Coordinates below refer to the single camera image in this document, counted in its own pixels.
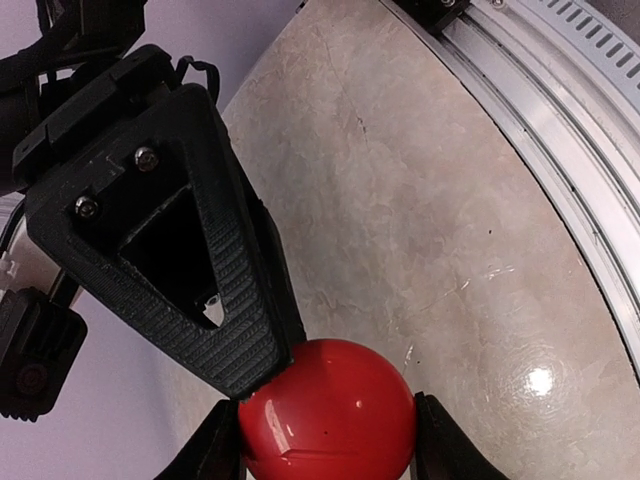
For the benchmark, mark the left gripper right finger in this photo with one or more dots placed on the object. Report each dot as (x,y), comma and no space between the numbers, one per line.
(443,450)

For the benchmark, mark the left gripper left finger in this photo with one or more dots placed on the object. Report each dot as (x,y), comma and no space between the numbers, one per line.
(213,452)

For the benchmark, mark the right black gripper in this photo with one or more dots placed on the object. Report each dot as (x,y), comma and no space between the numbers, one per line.
(88,140)

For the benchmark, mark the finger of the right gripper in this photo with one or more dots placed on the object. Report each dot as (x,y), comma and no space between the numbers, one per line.
(156,219)

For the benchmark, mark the red round charging case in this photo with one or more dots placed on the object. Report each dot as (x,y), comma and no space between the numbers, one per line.
(340,411)

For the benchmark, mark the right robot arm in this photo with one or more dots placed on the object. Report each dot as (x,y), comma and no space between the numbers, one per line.
(79,41)

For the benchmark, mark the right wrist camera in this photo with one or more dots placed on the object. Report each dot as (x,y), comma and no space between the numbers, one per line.
(39,344)

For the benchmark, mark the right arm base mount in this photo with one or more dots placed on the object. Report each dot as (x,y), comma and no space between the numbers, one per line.
(433,15)

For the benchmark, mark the front aluminium rail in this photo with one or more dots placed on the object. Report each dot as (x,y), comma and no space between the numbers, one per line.
(561,82)

